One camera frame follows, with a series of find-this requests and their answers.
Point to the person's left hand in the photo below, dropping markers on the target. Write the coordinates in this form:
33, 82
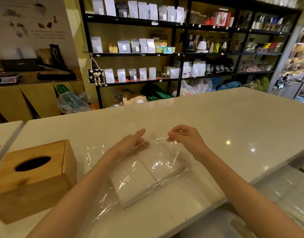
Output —
128, 146

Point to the person's right hand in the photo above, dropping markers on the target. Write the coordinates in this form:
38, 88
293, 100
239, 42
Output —
189, 140

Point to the person's left thumb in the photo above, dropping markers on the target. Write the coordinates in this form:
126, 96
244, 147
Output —
140, 133

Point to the person's right thumb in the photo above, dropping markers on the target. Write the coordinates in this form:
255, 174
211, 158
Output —
177, 133

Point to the clear plastic wrapper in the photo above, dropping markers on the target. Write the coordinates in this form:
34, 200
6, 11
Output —
171, 161

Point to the person's right forearm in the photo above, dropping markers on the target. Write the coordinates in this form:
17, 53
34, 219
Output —
241, 195

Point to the person's left forearm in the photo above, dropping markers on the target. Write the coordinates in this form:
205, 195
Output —
77, 193

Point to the white napkin stack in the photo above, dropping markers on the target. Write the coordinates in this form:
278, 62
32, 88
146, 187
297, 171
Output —
132, 183
159, 163

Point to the brown paper bag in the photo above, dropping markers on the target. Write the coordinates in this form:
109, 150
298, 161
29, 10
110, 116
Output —
130, 97

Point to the green foil bags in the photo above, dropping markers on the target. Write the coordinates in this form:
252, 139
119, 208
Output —
158, 92

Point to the clear plastic bags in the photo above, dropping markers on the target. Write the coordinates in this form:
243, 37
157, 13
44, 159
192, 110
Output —
196, 87

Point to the group of white labelled bags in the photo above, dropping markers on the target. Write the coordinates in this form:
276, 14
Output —
191, 68

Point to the blue bag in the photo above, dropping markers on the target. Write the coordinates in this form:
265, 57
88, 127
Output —
228, 85

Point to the bear ornament card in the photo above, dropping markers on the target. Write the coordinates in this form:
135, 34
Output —
96, 76

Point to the plastic bag with green bottle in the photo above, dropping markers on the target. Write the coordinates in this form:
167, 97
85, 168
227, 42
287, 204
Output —
71, 100

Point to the row of black packets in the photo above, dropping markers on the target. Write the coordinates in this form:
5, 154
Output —
218, 68

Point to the yellow cardboard boxes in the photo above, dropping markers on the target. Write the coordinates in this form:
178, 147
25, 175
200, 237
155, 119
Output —
164, 47

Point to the grey stand-up pouch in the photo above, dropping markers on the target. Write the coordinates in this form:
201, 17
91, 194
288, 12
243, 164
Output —
135, 45
124, 46

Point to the white stand-up pouch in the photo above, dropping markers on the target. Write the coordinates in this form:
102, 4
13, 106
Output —
151, 45
143, 45
96, 44

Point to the brown cardboard box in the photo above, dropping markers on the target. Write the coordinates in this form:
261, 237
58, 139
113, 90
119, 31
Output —
113, 47

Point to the white kettle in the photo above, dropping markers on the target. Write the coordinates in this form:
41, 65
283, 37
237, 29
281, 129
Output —
202, 45

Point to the black coffee pot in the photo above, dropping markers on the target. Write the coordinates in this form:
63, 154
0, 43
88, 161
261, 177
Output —
190, 42

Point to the green kettle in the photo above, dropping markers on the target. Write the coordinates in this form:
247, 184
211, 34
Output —
216, 48

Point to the beige cloth bag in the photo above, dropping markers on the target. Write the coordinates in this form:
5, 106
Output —
259, 84

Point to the silver kettle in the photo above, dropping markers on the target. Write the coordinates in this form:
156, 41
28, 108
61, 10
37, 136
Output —
224, 45

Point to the black sealing machine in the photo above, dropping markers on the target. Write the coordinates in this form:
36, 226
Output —
56, 75

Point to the row of glassware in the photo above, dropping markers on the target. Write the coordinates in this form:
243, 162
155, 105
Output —
256, 66

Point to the black metal shelf unit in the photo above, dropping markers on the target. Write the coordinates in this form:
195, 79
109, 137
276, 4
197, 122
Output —
181, 24

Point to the black patterned bag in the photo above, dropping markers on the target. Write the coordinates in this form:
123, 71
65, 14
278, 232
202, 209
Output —
57, 56

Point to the wooden cabinet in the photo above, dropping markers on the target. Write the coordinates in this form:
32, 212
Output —
30, 101

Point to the glass jars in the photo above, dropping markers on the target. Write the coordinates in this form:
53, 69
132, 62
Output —
197, 17

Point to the wooden tissue box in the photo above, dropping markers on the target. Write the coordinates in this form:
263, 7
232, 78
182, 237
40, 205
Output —
30, 180

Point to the row of coffee drippers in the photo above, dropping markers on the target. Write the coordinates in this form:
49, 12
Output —
263, 47

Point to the red gift boxes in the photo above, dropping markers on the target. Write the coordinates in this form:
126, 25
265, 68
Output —
220, 19

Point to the row of white pouches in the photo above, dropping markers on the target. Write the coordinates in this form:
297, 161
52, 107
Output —
142, 11

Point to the plastic covered white seat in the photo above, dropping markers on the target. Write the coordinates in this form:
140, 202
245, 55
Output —
288, 193

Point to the black box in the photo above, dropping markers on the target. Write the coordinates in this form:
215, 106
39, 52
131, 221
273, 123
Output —
20, 64

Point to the digital scale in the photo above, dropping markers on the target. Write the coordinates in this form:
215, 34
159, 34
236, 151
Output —
5, 78

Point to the wall poster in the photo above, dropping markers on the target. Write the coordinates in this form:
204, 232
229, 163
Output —
28, 19

